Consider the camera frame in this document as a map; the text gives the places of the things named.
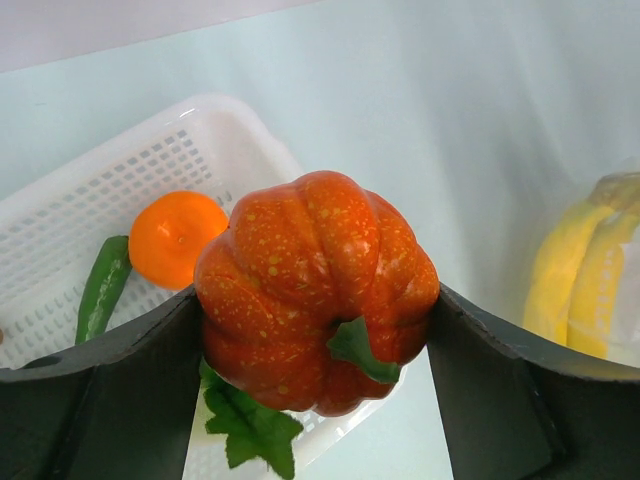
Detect green toy chili pepper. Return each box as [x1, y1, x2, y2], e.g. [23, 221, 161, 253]
[75, 235, 132, 345]

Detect white toy radish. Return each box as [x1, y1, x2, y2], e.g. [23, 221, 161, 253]
[199, 361, 303, 479]

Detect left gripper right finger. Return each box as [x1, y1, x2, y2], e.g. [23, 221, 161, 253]
[426, 287, 639, 480]

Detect yellow toy banana bunch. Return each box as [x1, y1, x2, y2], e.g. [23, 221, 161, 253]
[522, 172, 639, 359]

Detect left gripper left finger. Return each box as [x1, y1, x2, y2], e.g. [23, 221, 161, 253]
[1, 288, 202, 479]

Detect white plastic basket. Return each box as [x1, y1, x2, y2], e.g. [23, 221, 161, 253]
[0, 92, 401, 480]

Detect orange toy pumpkin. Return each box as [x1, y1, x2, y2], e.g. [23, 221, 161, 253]
[194, 171, 440, 416]

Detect orange toy tangerine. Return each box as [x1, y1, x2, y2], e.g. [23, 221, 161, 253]
[128, 190, 229, 290]

